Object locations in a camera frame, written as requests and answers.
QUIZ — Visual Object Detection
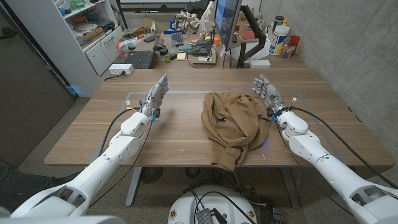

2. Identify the small white box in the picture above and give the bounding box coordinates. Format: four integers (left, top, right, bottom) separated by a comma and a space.
248, 58, 271, 69

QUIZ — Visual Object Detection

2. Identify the white shelf cabinet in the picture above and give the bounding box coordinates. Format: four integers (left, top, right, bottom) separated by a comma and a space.
4, 0, 125, 98

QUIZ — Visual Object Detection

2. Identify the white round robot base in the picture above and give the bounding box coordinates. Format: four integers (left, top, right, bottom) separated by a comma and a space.
167, 185, 258, 224

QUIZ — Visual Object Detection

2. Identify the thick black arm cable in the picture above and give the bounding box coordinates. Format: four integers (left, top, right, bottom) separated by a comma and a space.
291, 106, 398, 190
98, 107, 141, 156

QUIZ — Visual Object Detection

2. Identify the white power strip box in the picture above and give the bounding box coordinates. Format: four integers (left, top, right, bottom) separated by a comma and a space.
108, 63, 134, 76

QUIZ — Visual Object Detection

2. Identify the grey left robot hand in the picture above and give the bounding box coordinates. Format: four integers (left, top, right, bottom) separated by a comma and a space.
140, 73, 170, 119

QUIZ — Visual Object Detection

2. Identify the white robot torso edge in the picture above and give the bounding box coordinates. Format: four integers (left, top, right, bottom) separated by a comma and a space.
0, 205, 126, 224

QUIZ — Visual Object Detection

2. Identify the beige plaid cloth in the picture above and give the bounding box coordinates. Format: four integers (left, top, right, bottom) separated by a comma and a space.
174, 10, 201, 34

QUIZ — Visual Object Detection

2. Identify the black tumbler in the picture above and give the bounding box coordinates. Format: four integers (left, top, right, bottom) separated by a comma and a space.
273, 16, 285, 32

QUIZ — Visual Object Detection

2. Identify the grey metal table leg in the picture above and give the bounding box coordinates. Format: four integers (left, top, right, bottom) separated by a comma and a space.
125, 167, 143, 207
279, 167, 301, 208

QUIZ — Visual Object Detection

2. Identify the thin black arm wire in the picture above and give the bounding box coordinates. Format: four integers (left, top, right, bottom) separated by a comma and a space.
274, 120, 354, 216
88, 120, 153, 208

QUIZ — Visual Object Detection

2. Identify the black round fan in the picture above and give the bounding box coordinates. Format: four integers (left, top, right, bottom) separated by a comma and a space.
139, 167, 164, 184

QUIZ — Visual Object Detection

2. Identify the thin black right arm wire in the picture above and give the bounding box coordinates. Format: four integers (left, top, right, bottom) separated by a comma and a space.
274, 120, 354, 216

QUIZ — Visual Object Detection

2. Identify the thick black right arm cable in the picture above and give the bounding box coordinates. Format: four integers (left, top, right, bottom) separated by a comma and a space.
291, 106, 398, 190

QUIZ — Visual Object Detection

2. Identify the white wipes canister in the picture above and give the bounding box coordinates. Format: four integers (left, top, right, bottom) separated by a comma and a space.
269, 24, 290, 57

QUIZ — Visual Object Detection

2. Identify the black keyboard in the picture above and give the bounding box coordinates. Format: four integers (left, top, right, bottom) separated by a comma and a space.
124, 50, 155, 70

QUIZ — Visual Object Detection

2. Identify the tan brown jacket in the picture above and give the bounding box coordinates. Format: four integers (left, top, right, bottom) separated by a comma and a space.
200, 91, 273, 172

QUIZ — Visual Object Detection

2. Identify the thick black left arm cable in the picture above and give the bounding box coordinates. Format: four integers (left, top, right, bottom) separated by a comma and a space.
98, 107, 141, 156

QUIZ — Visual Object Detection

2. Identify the dark compact keyboard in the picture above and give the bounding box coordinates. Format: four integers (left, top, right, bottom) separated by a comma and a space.
170, 31, 185, 47

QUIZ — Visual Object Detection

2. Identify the black computer monitor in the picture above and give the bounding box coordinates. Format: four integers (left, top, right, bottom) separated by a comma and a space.
214, 0, 243, 50

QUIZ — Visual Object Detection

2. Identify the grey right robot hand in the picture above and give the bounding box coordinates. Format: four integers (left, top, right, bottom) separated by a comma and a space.
252, 73, 289, 118

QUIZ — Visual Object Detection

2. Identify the black router with antennas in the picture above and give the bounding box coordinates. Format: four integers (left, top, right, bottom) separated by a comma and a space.
190, 26, 217, 57

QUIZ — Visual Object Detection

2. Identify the white fabric bag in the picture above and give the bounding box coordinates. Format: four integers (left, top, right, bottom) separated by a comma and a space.
198, 1, 216, 34

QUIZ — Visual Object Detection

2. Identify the thin black left arm wire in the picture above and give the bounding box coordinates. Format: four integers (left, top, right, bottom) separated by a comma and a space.
88, 120, 153, 208

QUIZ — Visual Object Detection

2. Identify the cardboard box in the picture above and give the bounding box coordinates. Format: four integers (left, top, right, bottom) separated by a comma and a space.
76, 26, 106, 47

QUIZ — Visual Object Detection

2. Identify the silver finned heat sink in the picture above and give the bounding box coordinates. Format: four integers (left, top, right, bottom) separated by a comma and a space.
195, 208, 215, 224

